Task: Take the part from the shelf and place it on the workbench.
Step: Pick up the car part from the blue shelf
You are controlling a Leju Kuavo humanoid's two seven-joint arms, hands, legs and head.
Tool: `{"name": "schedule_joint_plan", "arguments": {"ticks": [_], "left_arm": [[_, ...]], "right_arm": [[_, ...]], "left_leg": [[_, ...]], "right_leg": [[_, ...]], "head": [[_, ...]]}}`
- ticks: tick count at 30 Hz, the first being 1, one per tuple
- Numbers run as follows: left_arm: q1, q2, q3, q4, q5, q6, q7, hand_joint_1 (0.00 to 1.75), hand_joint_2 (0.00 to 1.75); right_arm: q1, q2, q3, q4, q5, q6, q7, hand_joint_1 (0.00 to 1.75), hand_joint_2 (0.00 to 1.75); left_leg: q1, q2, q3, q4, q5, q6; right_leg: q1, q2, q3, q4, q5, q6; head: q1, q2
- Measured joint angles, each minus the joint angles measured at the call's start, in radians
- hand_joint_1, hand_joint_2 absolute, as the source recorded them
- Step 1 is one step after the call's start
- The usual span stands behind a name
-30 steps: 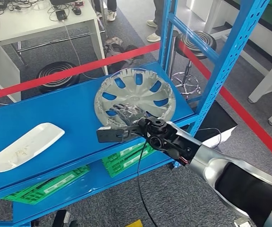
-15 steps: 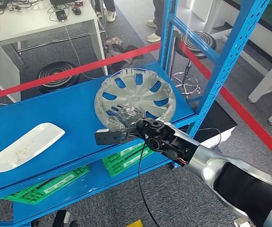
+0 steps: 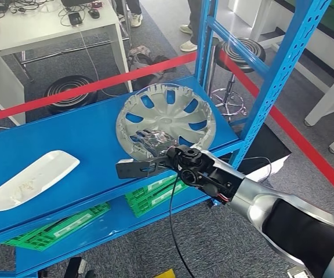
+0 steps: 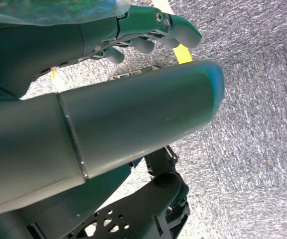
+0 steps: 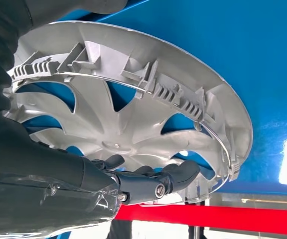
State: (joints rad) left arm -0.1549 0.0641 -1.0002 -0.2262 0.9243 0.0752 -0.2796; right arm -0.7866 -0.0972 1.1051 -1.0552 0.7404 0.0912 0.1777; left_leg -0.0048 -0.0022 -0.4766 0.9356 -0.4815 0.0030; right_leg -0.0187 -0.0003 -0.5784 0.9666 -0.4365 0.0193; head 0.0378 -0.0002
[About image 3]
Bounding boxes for blue metal shelf rack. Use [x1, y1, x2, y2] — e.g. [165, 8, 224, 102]
[0, 0, 332, 278]

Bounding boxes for white workbench with green top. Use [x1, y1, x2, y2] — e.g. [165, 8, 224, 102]
[228, 0, 334, 155]

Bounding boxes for red barrier belt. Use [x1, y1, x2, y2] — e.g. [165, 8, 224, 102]
[218, 50, 334, 206]
[0, 52, 197, 126]

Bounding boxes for black smartphone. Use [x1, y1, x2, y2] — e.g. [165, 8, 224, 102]
[68, 12, 83, 27]

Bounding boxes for white desk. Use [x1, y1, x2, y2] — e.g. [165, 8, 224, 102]
[0, 0, 133, 127]

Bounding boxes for silver plastic wheel hubcap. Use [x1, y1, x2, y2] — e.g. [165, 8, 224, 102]
[116, 83, 217, 162]

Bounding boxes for yellow floor tape square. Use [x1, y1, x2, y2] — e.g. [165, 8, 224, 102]
[154, 268, 176, 278]

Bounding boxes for dark bag on floor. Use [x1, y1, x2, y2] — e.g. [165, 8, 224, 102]
[126, 45, 177, 91]

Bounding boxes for silver floor socket plate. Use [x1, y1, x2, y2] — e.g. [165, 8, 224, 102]
[287, 265, 311, 278]

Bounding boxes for white charging cable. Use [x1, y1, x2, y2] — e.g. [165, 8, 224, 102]
[78, 25, 121, 98]

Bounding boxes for black laptop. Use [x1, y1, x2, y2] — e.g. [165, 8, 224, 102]
[61, 0, 89, 8]

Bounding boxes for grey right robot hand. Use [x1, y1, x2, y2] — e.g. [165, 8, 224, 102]
[131, 128, 179, 158]

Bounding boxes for black tangled desk cables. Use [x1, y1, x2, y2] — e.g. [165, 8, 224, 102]
[0, 0, 57, 19]

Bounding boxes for black and white equipment box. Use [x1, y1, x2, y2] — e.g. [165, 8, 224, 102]
[236, 122, 292, 183]

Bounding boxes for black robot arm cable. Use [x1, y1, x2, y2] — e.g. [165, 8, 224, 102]
[169, 174, 197, 278]

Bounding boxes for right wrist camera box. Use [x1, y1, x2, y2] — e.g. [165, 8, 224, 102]
[116, 155, 169, 180]

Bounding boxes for black round stool chrome base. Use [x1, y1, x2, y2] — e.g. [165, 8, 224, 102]
[209, 37, 267, 123]

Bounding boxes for white plastic car trim part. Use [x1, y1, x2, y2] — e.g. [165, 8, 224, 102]
[0, 150, 81, 213]

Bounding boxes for chrome barrier post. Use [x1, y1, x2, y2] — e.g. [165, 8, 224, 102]
[205, 37, 218, 97]

